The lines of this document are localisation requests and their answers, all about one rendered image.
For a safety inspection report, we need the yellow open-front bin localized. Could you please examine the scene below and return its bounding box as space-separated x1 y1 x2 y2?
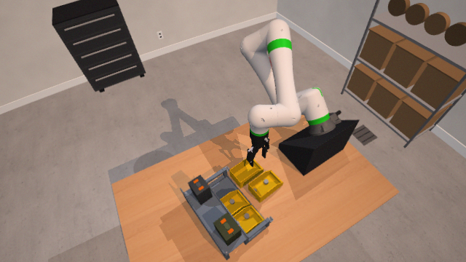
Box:
248 170 283 203
229 159 263 188
233 205 264 234
221 190 250 216

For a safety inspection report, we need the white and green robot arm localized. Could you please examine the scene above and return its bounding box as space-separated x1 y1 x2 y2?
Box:
240 19 341 143

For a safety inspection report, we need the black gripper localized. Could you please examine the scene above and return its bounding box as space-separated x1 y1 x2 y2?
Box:
246 140 269 167

